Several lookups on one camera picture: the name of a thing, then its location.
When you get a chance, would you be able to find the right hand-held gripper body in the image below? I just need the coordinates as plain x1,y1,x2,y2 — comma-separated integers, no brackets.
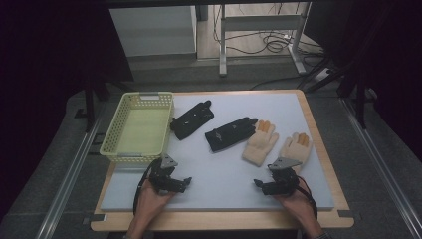
262,156,304,197

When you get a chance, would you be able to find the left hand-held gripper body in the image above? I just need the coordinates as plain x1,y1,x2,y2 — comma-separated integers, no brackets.
147,153,187,195

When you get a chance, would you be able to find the cream glove with orange fingers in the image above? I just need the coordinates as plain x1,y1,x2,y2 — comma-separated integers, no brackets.
278,131,314,175
241,119,280,167

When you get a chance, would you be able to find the person's left hand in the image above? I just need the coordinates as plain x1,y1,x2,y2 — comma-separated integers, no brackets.
133,180,177,227

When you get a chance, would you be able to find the person's right hand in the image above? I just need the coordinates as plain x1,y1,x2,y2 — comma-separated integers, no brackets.
273,189,320,231

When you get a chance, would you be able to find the pale yellow plastic basket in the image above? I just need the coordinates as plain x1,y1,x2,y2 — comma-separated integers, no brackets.
99,92,175,164

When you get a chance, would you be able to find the black glove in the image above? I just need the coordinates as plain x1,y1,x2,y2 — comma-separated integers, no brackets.
169,100,215,141
204,117,259,153

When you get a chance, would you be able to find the black metal stand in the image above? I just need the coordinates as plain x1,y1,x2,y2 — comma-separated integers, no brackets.
83,78,111,133

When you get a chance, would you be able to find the white power strip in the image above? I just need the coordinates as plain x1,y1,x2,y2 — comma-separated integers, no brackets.
314,67,331,83

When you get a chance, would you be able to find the black tripod stand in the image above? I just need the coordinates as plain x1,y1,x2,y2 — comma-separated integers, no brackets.
298,54,354,95

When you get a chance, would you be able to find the white cabinet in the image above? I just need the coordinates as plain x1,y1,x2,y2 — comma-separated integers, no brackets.
108,5,198,58

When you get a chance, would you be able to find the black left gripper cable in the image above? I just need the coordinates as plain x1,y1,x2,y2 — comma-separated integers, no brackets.
132,158,162,216

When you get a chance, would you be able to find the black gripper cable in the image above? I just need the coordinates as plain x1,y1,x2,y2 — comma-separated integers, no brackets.
296,174,318,221
132,158,162,216

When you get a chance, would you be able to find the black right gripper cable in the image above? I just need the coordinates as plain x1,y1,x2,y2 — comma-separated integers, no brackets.
296,174,318,221

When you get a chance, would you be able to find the aluminium rail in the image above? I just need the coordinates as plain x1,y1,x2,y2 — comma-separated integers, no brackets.
34,102,107,239
340,98,422,239

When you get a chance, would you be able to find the tangle of black floor cables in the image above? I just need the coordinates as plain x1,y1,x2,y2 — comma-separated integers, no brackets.
213,3,325,57

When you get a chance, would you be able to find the white metal desk frame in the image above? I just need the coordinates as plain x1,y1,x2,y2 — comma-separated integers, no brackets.
218,2,313,78

